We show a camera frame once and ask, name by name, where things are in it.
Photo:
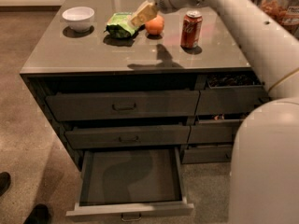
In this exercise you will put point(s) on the middle left grey drawer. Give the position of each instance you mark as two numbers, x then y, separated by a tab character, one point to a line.
128	136

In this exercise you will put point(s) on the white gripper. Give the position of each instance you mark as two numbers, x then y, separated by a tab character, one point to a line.
148	10

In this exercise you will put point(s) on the orange fruit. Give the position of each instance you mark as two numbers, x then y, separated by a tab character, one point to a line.
155	26

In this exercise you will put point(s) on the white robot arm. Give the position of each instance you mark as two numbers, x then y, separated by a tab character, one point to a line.
264	184

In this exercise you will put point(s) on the top right grey drawer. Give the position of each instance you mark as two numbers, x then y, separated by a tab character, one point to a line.
231	93

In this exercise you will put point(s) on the red soda can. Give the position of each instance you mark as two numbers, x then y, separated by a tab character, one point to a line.
191	28

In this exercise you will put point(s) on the middle right grey drawer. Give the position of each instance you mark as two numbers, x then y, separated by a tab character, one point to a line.
214	131

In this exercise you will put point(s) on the open bottom left drawer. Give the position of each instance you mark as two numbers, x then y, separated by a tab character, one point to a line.
131	184

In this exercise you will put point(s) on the black shoe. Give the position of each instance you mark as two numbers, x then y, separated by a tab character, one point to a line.
39	215
5	180

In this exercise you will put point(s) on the green rice chip bag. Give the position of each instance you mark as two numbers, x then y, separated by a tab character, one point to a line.
119	26

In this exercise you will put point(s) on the top left grey drawer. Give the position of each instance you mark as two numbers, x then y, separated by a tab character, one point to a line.
122	105

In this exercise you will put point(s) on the black shoe lower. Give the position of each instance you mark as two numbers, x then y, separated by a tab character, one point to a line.
39	215

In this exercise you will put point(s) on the black shoe upper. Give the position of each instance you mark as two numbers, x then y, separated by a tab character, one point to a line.
5	180

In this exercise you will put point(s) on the clear jar of snacks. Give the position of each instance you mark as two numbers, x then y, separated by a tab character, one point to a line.
284	12

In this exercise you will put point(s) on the white ceramic bowl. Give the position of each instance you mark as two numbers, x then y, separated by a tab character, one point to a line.
79	19

